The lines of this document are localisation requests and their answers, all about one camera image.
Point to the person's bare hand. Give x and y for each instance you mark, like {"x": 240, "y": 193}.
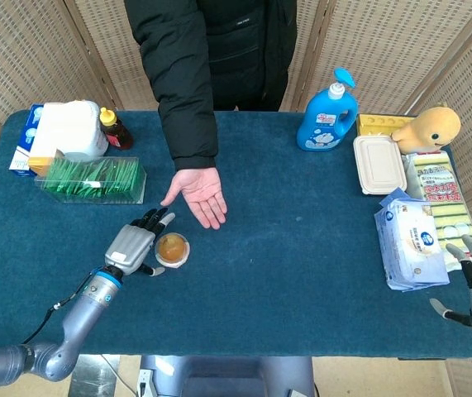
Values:
{"x": 202, "y": 194}

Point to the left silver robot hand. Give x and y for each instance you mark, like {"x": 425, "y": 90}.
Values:
{"x": 130, "y": 248}

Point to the orange jelly cup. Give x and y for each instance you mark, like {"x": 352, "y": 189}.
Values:
{"x": 172, "y": 250}

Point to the person's black sleeved forearm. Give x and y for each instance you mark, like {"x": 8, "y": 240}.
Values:
{"x": 190, "y": 124}

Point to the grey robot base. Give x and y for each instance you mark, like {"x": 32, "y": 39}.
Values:
{"x": 227, "y": 376}

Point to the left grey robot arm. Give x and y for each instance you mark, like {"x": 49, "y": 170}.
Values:
{"x": 74, "y": 326}

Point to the clear box green sachets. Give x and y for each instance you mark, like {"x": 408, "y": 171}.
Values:
{"x": 95, "y": 182}

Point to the blue wet wipes pack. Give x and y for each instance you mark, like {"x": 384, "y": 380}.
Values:
{"x": 411, "y": 244}

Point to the honey bottle yellow cap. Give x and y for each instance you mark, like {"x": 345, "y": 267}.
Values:
{"x": 116, "y": 132}

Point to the blue table cloth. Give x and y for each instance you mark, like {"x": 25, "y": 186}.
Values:
{"x": 285, "y": 269}

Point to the yellow sponge multipack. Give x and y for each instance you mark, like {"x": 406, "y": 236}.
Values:
{"x": 446, "y": 194}

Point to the small orange box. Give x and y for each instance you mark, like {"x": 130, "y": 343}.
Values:
{"x": 40, "y": 164}

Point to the white plastic jar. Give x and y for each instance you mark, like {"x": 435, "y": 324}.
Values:
{"x": 70, "y": 128}

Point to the blue detergent bottle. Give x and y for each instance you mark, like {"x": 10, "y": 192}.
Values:
{"x": 322, "y": 124}

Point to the person's black jacket torso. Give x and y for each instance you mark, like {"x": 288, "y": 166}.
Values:
{"x": 239, "y": 49}

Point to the blue white carton box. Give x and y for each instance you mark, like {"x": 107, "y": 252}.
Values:
{"x": 22, "y": 140}

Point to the beige lidded lunch box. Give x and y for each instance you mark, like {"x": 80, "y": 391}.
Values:
{"x": 379, "y": 163}

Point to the yellow plush toy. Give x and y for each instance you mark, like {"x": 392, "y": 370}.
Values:
{"x": 430, "y": 130}

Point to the yellow plastic tray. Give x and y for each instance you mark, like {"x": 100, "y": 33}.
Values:
{"x": 380, "y": 123}

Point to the woven folding screen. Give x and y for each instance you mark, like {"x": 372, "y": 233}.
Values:
{"x": 384, "y": 45}

